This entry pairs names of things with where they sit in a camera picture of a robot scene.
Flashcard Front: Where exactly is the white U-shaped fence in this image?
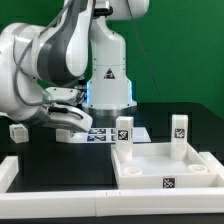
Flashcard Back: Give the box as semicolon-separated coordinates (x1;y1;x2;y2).
0;156;224;219

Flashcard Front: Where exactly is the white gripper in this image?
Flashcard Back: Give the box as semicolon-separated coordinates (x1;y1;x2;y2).
42;103;93;132

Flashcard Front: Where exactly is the fiducial marker sheet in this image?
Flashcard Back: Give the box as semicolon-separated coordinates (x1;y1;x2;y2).
67;127;151;143

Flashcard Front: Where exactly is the white square table top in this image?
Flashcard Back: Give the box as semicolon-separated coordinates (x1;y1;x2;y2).
111;143;224;189

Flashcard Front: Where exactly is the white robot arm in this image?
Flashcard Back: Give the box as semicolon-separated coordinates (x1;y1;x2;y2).
0;0;150;132

